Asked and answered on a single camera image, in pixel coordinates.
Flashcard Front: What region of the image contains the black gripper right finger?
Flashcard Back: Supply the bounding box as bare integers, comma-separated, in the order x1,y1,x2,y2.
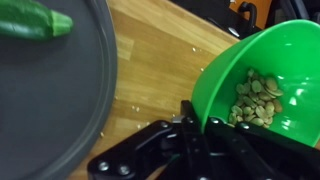
205,116,320,180

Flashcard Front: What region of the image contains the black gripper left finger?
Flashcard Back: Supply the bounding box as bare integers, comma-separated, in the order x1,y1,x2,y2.
87,100,210,180

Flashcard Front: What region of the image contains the pile of peanuts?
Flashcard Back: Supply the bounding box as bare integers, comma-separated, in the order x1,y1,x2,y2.
228,68,284,129

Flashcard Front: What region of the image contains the green plastic bowl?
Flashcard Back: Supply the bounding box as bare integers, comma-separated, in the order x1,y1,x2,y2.
191,19,320,148

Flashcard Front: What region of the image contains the grey round metal tray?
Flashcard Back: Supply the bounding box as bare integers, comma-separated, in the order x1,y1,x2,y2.
0,0,119,180

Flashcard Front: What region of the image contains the black office chair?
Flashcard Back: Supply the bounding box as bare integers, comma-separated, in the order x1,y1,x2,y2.
229,0,320,36

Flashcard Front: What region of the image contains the large green cucumber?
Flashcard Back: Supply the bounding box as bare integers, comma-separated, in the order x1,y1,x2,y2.
0,0,74,42

